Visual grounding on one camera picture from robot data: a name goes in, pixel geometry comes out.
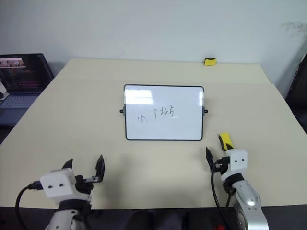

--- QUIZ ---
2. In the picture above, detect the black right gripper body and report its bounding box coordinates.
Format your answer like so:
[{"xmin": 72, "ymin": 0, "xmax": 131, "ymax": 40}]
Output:
[{"xmin": 211, "ymin": 157, "xmax": 231, "ymax": 175}]

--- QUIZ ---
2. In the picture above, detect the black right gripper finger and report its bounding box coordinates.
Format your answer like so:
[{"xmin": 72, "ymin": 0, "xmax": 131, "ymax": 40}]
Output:
[{"xmin": 205, "ymin": 146, "xmax": 215, "ymax": 172}]

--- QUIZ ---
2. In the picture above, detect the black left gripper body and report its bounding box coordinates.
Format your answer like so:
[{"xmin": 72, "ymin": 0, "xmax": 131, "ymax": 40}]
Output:
[{"xmin": 74, "ymin": 175, "xmax": 100, "ymax": 195}]

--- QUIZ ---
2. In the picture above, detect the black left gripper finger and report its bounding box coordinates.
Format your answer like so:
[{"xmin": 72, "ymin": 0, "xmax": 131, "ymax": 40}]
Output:
[
  {"xmin": 61, "ymin": 158, "xmax": 74, "ymax": 170},
  {"xmin": 94, "ymin": 155, "xmax": 106, "ymax": 184}
]

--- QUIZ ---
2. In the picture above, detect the open dark laptop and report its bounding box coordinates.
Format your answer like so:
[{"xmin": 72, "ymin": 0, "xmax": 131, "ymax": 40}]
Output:
[{"xmin": 0, "ymin": 53, "xmax": 55, "ymax": 127}]

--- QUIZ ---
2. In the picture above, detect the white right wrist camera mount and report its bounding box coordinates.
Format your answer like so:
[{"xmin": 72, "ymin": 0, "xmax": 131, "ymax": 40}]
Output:
[{"xmin": 220, "ymin": 148, "xmax": 248, "ymax": 182}]

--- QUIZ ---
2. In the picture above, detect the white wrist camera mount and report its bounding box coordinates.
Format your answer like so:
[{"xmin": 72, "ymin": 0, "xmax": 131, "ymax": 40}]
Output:
[
  {"xmin": 39, "ymin": 167, "xmax": 92, "ymax": 199},
  {"xmin": 220, "ymin": 148, "xmax": 248, "ymax": 182}
]

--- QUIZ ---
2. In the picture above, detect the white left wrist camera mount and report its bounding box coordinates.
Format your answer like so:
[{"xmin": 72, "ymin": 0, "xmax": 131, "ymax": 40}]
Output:
[{"xmin": 39, "ymin": 167, "xmax": 92, "ymax": 199}]

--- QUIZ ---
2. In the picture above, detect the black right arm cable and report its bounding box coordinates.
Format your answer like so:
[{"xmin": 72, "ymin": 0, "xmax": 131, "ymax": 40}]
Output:
[{"xmin": 210, "ymin": 160, "xmax": 231, "ymax": 230}]

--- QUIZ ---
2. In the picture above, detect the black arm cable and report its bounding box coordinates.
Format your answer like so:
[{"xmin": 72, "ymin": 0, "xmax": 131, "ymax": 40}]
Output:
[
  {"xmin": 210, "ymin": 160, "xmax": 231, "ymax": 230},
  {"xmin": 15, "ymin": 181, "xmax": 44, "ymax": 230}
]

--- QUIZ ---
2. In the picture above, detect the white whiteboard with black frame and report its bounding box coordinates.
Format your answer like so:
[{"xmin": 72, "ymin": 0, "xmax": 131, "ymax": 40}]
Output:
[{"xmin": 119, "ymin": 84, "xmax": 209, "ymax": 141}]

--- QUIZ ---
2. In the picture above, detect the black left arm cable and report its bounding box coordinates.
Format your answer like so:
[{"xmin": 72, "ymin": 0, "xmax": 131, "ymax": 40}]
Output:
[{"xmin": 15, "ymin": 181, "xmax": 44, "ymax": 230}]

